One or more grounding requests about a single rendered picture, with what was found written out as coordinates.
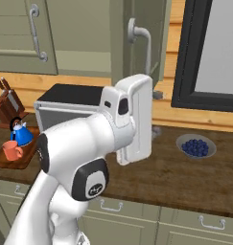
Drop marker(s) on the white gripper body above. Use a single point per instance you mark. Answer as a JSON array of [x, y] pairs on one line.
[[142, 121]]

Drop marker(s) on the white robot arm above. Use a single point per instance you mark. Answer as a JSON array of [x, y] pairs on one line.
[[73, 143]]

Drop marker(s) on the blue kettle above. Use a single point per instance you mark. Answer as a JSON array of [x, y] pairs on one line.
[[22, 134]]

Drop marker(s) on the wooden tray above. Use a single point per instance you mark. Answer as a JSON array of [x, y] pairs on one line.
[[15, 162]]

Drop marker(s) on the salmon orange mug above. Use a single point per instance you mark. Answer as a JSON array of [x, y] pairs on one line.
[[11, 150]]

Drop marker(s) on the closed green cabinet door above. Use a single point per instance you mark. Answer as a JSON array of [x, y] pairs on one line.
[[12, 38]]

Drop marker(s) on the grey bowl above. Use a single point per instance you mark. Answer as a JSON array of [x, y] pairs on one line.
[[181, 142]]

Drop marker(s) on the black framed window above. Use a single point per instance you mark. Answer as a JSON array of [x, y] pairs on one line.
[[185, 63]]

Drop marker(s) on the blueberries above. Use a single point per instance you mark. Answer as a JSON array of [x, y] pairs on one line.
[[195, 147]]

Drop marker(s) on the silver and black microwave oven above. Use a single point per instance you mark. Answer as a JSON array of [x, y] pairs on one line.
[[66, 95]]

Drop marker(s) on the green drawer front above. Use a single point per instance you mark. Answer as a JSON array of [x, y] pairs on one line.
[[137, 212], [6, 188], [185, 220]]

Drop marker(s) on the wooden knife block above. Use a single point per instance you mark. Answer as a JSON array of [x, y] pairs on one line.
[[7, 106]]

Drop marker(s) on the green wall cabinet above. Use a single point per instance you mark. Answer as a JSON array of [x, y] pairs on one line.
[[82, 32]]

